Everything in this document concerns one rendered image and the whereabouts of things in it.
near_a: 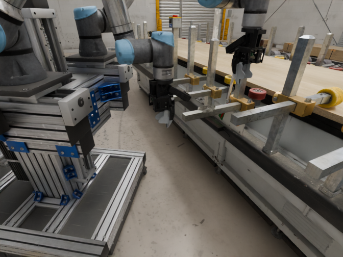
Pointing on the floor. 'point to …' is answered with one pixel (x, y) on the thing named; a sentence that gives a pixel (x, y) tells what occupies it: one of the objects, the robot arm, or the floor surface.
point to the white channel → (216, 23)
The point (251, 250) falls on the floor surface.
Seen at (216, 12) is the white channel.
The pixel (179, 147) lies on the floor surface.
